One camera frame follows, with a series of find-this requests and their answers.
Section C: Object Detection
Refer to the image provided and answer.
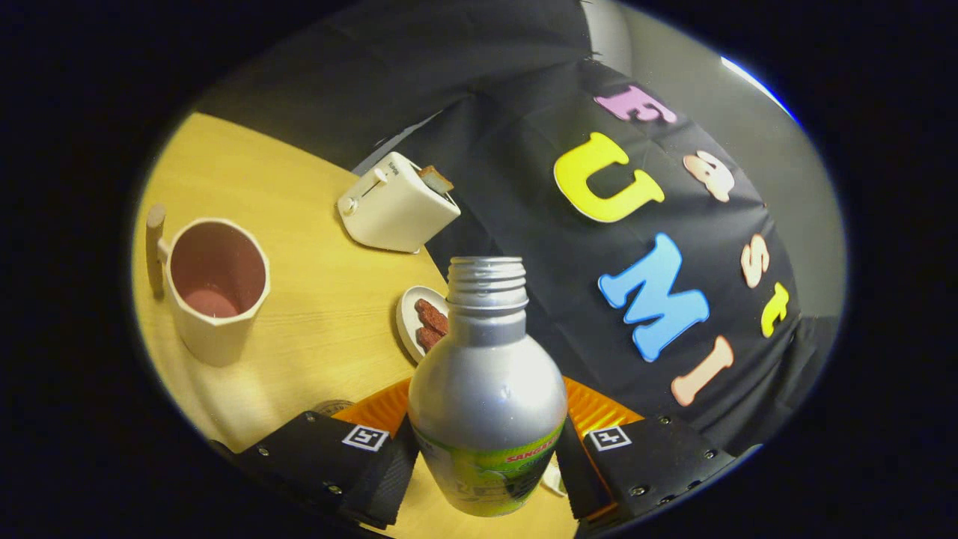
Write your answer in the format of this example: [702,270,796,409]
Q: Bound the white toaster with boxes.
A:
[337,152,461,254]

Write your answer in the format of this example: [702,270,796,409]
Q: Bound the wooden table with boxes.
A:
[131,112,581,539]

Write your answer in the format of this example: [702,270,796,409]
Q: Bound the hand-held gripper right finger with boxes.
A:
[557,377,763,531]

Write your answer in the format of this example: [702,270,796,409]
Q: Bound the brown toast slice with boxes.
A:
[418,165,455,195]

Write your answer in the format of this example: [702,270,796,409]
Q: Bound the red meat slices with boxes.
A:
[414,299,450,353]

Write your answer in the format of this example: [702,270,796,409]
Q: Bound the cream cup with wooden handle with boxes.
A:
[146,204,270,368]

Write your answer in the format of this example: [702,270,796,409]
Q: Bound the silver juice bottle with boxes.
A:
[408,257,568,517]

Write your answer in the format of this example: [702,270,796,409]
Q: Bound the white round plate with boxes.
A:
[396,286,450,365]

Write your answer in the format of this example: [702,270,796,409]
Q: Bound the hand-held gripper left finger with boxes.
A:
[213,378,421,531]

